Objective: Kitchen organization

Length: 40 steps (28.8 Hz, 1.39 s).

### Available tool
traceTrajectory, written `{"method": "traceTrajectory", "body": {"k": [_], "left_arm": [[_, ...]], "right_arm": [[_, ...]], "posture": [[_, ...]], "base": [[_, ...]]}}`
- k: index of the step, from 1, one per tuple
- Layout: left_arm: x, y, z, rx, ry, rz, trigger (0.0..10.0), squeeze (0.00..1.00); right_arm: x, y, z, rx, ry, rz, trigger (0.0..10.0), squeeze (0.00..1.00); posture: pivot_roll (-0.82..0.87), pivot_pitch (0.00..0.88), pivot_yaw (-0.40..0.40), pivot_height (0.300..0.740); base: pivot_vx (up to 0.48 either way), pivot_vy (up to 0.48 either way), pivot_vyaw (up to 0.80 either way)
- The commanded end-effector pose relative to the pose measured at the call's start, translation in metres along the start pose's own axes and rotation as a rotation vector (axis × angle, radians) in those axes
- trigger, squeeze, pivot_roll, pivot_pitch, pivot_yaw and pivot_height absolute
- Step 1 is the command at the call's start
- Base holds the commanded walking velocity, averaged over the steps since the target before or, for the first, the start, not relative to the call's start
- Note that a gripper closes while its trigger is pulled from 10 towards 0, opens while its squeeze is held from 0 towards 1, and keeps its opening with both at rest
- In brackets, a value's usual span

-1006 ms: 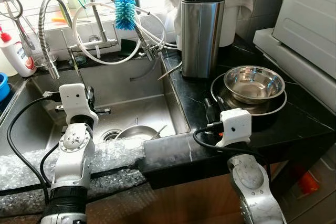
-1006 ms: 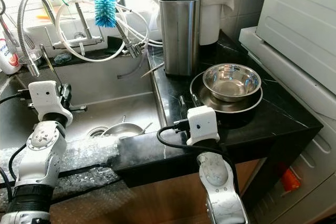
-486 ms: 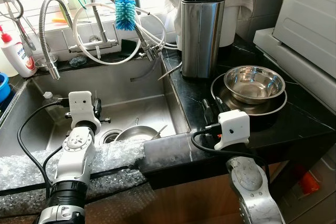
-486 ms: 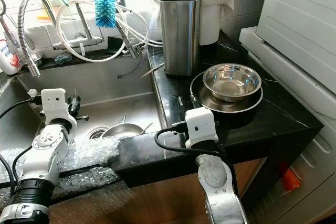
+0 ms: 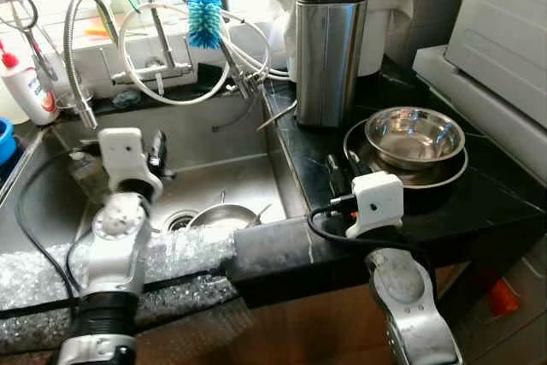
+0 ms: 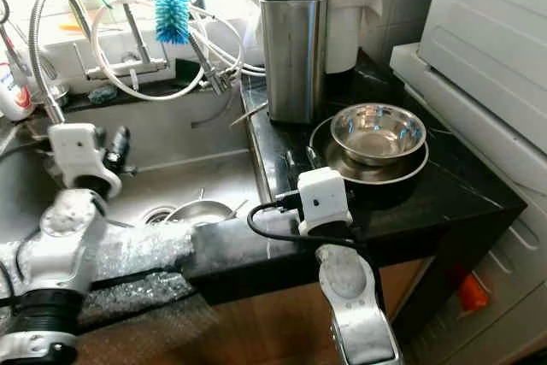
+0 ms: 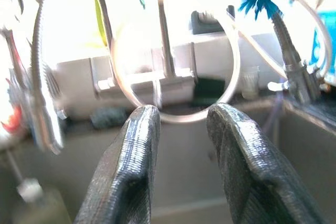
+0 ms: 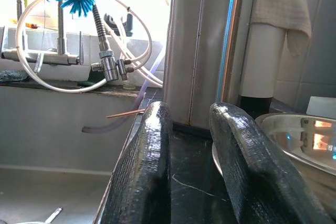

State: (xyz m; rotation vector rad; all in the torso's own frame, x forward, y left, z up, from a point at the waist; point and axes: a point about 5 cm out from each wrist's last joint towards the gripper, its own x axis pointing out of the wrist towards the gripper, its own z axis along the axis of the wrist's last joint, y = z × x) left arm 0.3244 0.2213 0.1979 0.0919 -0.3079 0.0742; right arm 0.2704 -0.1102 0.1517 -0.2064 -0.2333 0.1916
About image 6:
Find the deep stainless steel bowl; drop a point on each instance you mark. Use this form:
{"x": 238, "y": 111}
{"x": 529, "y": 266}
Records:
{"x": 380, "y": 134}

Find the large stainless steel plate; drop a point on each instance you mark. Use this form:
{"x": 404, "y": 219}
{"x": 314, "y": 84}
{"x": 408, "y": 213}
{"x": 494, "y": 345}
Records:
{"x": 406, "y": 173}

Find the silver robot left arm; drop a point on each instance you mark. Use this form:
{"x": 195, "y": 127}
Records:
{"x": 68, "y": 250}

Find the blue green scouring pad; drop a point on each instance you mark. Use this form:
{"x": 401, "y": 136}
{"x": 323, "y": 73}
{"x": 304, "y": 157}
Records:
{"x": 101, "y": 94}

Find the sink drain strainer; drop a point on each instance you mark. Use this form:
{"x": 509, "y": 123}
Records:
{"x": 154, "y": 214}

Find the thin steel rod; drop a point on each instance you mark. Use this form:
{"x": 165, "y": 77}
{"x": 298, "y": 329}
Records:
{"x": 249, "y": 113}

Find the stainless steel sink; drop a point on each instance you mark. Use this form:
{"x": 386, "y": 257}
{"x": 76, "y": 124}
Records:
{"x": 188, "y": 138}

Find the small steel cup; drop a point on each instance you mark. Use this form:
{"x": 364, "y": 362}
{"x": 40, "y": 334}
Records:
{"x": 55, "y": 93}

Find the clear bubble wrap sheet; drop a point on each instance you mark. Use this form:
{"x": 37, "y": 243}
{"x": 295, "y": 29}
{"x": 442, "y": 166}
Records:
{"x": 145, "y": 250}

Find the small stainless steel bowl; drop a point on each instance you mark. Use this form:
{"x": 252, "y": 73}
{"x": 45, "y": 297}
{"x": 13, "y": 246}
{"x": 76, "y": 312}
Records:
{"x": 198, "y": 213}

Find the stainless steel knife block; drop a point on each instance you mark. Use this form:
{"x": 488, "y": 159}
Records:
{"x": 295, "y": 57}

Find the chrome sink faucet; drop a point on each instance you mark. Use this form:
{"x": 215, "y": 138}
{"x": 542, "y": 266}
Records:
{"x": 132, "y": 30}

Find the white red-capped soap bottle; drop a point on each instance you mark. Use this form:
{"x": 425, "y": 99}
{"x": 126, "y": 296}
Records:
{"x": 14, "y": 96}

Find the white cylindrical container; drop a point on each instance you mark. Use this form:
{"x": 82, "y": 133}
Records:
{"x": 344, "y": 44}

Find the flexible steel spring faucet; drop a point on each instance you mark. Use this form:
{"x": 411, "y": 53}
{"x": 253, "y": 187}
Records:
{"x": 34, "y": 49}

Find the blue bottle brush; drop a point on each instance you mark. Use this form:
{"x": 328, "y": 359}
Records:
{"x": 173, "y": 16}

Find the wooden cabinet front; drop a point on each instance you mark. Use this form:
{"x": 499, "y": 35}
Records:
{"x": 248, "y": 322}

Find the orange plastic object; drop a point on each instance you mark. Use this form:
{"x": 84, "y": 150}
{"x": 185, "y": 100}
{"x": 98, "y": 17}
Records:
{"x": 472, "y": 292}

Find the white washing machine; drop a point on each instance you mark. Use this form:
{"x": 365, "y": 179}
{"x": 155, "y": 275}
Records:
{"x": 487, "y": 32}

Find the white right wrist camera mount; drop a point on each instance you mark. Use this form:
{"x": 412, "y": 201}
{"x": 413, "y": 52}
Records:
{"x": 325, "y": 198}

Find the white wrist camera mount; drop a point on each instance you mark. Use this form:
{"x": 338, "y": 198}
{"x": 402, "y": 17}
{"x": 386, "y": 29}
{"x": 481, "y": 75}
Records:
{"x": 325, "y": 198}
{"x": 77, "y": 156}

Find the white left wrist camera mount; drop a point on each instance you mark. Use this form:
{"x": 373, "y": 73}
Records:
{"x": 77, "y": 156}

